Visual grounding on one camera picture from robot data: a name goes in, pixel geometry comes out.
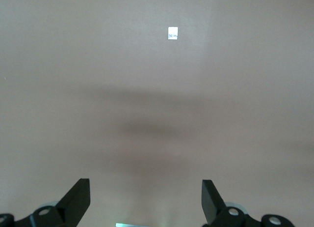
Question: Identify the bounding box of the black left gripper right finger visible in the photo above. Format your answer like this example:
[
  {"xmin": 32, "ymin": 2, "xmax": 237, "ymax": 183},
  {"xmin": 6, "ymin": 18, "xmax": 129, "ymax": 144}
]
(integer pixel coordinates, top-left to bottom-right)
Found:
[{"xmin": 201, "ymin": 179, "xmax": 295, "ymax": 227}]

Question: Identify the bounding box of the small rectangular table sticker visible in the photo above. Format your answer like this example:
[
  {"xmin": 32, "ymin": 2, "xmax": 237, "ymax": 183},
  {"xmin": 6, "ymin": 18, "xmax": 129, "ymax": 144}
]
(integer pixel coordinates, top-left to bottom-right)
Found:
[{"xmin": 168, "ymin": 26, "xmax": 179, "ymax": 41}]

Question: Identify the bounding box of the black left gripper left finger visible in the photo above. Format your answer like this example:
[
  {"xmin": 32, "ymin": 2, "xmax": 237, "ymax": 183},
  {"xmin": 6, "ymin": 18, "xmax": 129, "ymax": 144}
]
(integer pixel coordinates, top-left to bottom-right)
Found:
[{"xmin": 0, "ymin": 178, "xmax": 91, "ymax": 227}]

